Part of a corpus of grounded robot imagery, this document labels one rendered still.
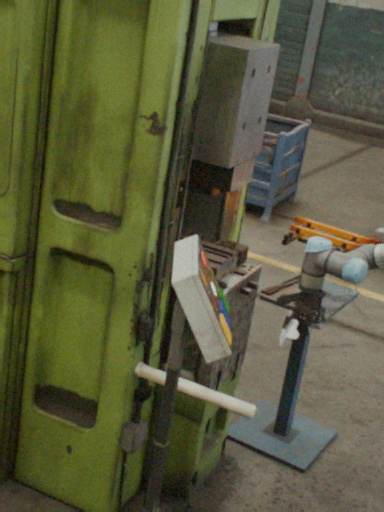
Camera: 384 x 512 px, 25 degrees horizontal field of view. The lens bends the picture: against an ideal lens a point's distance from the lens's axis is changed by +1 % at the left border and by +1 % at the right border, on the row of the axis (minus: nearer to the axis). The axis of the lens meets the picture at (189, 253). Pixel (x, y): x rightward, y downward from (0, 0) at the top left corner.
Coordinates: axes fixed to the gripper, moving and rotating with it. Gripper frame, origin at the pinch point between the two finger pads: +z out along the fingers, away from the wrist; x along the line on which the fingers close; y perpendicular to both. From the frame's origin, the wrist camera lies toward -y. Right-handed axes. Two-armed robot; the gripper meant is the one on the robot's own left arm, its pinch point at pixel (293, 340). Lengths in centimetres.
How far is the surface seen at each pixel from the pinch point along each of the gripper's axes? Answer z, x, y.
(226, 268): -2, 22, -49
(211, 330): -9.6, -34.9, -5.8
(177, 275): -23.7, -40.4, -17.3
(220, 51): -81, 5, -54
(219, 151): -48, 7, -49
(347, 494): 93, 72, -5
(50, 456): 76, -30, -76
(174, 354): 8.0, -29.5, -23.2
